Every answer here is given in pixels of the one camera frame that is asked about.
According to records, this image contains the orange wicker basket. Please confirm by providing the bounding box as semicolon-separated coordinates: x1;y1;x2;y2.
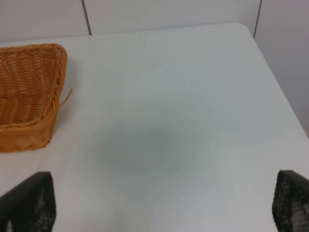
0;43;68;153

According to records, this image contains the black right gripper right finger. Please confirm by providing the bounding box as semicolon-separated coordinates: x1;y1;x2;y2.
272;170;309;232

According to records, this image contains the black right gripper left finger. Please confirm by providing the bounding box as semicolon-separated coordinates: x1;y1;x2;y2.
0;172;56;232

